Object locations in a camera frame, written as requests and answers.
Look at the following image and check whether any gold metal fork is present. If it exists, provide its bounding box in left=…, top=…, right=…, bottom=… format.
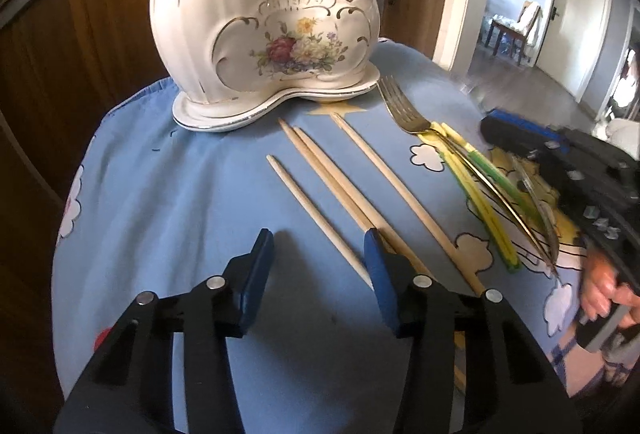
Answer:
left=377, top=75, right=558, bottom=272

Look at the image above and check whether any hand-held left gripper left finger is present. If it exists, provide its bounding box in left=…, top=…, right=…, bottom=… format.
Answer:
left=52, top=228, right=275, bottom=434

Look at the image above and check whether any wooden chopstick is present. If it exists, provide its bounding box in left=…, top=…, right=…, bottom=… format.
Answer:
left=266, top=155, right=375, bottom=290
left=292, top=126, right=436, bottom=279
left=331, top=113, right=487, bottom=297
left=278, top=118, right=396, bottom=255

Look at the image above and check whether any wooden chair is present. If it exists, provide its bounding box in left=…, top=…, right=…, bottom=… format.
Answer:
left=484, top=0, right=545, bottom=66

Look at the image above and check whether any yellow green plastic chopstick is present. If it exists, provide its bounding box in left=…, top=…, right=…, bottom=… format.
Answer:
left=431, top=124, right=522, bottom=274
left=441, top=122, right=548, bottom=226

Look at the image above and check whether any white ceramic saucer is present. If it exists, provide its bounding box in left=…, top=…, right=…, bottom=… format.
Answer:
left=171, top=64, right=382, bottom=133

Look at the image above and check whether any person's right hand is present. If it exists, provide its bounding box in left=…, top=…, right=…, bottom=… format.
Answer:
left=579, top=248, right=640, bottom=322

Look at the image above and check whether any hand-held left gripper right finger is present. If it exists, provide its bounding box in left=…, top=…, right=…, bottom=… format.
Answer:
left=363, top=228, right=583, bottom=434

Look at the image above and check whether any white room door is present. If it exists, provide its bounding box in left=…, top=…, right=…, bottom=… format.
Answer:
left=536, top=0, right=615, bottom=102

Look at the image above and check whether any white floral ceramic utensil holder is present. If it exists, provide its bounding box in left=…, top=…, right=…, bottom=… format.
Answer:
left=144, top=0, right=381, bottom=107

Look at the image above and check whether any blue printed tablecloth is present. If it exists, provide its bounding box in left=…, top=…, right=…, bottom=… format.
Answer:
left=50, top=36, right=621, bottom=434

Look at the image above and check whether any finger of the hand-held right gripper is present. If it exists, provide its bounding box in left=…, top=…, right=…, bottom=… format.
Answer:
left=487, top=110, right=572, bottom=151
left=480, top=118, right=551, bottom=166

